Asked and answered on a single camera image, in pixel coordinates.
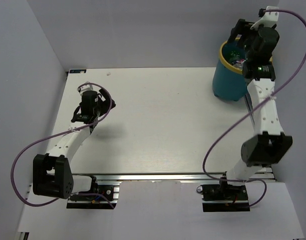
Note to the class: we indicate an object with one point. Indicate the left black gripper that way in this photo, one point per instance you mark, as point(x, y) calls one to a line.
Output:
point(107, 104)

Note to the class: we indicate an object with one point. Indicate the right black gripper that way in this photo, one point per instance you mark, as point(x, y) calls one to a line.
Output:
point(239, 28)

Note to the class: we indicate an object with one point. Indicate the green plastic bottle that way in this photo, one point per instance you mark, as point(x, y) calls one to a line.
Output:
point(235, 54)

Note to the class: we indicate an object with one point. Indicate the clear bottle with black label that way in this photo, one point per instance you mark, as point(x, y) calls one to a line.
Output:
point(238, 63)

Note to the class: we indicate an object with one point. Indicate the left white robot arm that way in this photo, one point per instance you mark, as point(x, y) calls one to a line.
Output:
point(52, 176)

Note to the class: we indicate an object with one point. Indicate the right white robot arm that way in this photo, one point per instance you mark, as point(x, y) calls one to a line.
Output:
point(269, 142)

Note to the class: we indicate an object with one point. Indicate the teal bin with yellow rim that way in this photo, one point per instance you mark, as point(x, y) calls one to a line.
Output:
point(228, 82)

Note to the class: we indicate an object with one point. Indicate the blue label sticker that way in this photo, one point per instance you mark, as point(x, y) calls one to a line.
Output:
point(77, 71)

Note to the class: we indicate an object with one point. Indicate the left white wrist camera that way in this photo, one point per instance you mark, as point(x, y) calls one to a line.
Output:
point(87, 86)

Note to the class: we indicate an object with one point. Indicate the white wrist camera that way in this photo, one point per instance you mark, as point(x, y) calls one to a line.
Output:
point(268, 17)
point(87, 86)

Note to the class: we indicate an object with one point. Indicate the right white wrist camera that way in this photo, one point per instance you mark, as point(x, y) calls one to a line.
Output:
point(268, 17)

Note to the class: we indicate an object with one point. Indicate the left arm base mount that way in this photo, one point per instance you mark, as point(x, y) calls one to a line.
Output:
point(102, 195)

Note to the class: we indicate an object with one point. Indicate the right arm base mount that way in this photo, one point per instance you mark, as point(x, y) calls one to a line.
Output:
point(223, 198)

